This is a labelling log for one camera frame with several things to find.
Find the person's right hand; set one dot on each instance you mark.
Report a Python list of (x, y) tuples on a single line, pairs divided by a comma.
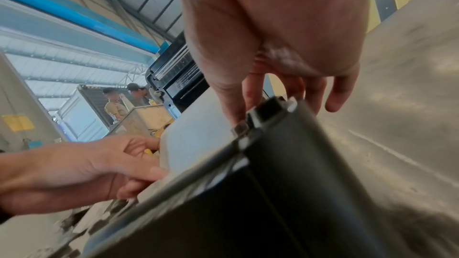
[(279, 19)]

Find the person's left hand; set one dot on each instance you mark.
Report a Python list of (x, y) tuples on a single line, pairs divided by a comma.
[(71, 172)]

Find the white paper roll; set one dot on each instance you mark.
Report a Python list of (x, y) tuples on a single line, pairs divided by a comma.
[(193, 138)]

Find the black printer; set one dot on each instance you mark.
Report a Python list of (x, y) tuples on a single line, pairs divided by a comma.
[(287, 194)]

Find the grey cargo container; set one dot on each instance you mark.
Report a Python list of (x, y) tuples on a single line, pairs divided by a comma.
[(82, 115)]

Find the wooden crate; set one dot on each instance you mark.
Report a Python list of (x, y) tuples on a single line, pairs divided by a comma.
[(143, 121)]

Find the yellow wall notice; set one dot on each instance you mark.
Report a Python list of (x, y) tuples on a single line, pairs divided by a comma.
[(18, 123)]

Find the blue door frame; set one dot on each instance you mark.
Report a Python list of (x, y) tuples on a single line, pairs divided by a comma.
[(71, 13)]

